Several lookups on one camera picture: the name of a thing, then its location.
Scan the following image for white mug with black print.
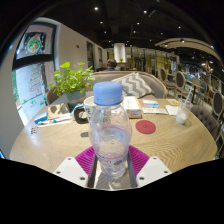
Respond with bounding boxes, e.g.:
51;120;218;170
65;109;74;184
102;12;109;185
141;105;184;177
73;95;98;125

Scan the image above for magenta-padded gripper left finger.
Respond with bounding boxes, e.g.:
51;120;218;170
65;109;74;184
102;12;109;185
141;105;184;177
53;145;100;190

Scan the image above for person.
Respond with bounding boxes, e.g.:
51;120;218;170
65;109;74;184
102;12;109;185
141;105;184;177
101;58;119;72

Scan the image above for yellow code card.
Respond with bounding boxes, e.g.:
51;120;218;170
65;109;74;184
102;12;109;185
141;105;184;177
166;98;180;107

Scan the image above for flat round red coaster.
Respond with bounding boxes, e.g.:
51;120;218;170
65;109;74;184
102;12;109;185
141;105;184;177
135;119;157;135

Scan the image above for white and teal pen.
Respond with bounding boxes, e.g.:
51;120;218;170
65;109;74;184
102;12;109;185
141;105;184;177
36;114;73;128

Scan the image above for clear plastic cup with straw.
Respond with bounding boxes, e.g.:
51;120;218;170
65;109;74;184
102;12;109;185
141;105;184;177
175;87;195;126

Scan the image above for white paper napkin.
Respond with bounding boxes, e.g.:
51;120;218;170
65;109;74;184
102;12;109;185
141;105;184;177
165;104;181;117

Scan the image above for grey tufted chair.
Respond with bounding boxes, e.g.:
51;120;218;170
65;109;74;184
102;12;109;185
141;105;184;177
189;104;221;141

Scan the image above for brown kraft notebook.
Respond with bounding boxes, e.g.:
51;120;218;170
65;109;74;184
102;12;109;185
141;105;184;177
46;102;71;120

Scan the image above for ceiling spot lights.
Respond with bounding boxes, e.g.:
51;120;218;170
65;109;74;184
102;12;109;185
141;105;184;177
93;4;218;51

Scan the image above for green potted plant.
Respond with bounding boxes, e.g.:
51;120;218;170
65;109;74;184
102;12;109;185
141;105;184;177
48;61;96;111

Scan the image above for clear blue-capped water bottle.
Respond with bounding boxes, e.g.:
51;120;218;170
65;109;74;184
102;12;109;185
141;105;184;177
87;80;133;178

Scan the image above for group of dining chairs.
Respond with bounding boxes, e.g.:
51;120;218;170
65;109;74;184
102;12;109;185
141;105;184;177
156;66;224;134

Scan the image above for grey chevron cushion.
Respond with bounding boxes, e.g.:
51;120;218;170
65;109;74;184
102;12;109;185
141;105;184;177
111;71;155;99

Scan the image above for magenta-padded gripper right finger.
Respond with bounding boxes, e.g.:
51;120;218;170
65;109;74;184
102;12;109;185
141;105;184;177
126;145;173;189

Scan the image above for white and orange carton box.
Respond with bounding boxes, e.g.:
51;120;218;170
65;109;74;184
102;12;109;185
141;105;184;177
122;95;143;120

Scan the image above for white printed leaflet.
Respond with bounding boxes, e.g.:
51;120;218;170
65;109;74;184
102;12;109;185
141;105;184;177
142;106;169;116

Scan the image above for curved grey sofa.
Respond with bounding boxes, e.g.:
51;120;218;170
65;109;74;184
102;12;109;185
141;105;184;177
45;70;169;106

